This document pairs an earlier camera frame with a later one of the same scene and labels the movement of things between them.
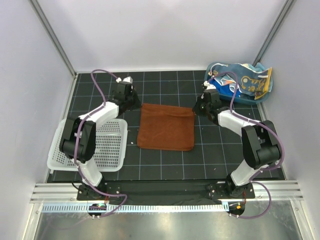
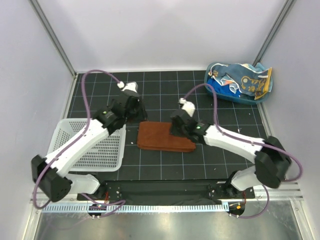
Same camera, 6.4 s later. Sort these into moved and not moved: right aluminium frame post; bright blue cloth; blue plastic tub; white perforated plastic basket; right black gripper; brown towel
Moved: brown towel; right black gripper
Not moved: bright blue cloth; right aluminium frame post; white perforated plastic basket; blue plastic tub
